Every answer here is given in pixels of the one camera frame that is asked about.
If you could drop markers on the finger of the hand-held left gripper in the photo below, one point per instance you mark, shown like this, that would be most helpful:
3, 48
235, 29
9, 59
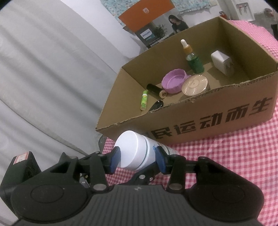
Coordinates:
143, 176

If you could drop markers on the white charger plug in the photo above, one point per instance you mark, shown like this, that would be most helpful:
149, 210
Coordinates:
219, 59

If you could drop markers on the green lip balm tube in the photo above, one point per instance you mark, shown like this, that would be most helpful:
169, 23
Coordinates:
144, 100

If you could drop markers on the red bottle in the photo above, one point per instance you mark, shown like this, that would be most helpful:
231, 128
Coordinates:
222, 15

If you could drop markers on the white curtain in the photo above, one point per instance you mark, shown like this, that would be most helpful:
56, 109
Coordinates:
54, 76

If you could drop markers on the white wall socket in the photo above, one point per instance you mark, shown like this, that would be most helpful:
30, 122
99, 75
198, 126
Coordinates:
213, 2

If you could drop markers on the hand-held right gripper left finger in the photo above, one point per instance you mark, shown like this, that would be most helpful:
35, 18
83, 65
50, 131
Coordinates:
114, 160

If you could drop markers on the orange printed appliance box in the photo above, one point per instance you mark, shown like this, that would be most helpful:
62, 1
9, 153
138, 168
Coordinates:
145, 13

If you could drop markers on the gold-lid cosmetic jar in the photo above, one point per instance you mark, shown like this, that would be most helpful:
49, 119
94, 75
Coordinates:
194, 83

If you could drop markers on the green dropper bottle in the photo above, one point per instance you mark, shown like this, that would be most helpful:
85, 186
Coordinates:
196, 64

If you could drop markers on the white water dispenser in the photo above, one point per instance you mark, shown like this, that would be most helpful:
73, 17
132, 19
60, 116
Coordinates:
245, 13

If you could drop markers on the pink checked tablecloth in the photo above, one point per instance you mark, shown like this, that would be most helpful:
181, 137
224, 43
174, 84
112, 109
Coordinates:
239, 156

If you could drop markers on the white plastic bottle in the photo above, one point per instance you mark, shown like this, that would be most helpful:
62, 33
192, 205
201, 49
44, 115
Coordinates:
134, 150

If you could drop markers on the purple plastic lid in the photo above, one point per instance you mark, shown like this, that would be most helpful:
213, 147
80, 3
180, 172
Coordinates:
173, 81

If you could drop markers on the black cylindrical tube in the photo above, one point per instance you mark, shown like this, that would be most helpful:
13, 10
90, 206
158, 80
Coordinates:
154, 89

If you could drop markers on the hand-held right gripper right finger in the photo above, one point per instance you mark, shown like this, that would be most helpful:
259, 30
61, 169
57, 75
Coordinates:
161, 160

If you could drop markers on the brown cardboard box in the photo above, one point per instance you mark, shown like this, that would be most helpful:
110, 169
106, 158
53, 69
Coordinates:
239, 43

